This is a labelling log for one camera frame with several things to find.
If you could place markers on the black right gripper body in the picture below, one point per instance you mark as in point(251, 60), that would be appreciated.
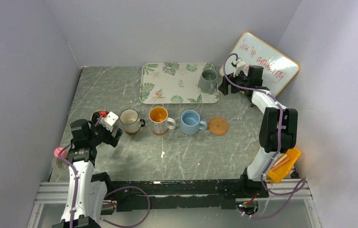
point(239, 80)

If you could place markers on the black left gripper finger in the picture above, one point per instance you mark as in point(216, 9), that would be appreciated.
point(115, 136)
point(95, 116)

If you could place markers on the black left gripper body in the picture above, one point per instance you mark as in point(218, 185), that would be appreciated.
point(99, 134)

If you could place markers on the beige ceramic mug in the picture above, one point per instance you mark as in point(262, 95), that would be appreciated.
point(96, 112)

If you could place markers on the grey-green mug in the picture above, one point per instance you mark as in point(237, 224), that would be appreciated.
point(208, 81)

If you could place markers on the smooth wooden coaster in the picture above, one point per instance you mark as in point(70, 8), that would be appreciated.
point(132, 133)

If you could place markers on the white mug black rim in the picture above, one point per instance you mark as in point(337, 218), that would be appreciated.
point(131, 120)

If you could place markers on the woven rattan coaster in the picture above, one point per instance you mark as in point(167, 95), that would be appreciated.
point(218, 126)

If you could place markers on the light blue mug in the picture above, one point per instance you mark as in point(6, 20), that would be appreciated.
point(191, 123)

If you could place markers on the yellow-inside patterned mug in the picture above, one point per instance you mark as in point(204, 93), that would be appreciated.
point(161, 122)

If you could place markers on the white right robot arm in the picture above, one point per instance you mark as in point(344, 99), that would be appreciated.
point(278, 129)

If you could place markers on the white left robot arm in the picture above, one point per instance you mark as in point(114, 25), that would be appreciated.
point(87, 190)

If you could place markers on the yellow-framed whiteboard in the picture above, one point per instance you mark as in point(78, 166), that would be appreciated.
point(278, 68)

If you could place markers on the pink-capped bottle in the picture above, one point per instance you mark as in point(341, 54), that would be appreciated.
point(62, 154)

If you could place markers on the leaf-patterned white tray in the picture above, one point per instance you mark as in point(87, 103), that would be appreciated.
point(175, 83)

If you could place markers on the white marker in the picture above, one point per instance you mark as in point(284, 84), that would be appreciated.
point(281, 159)

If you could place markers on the orange marker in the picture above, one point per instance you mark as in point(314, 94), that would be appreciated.
point(279, 164)

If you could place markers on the yellow plastic bin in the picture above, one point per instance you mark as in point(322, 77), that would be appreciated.
point(279, 174)

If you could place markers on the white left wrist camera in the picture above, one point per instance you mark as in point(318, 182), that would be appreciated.
point(108, 120)

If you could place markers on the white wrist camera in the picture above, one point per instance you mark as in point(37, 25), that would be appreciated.
point(108, 120)
point(239, 65)

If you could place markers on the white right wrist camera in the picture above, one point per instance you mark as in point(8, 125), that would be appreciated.
point(239, 65)

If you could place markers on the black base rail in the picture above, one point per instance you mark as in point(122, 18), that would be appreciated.
point(167, 194)

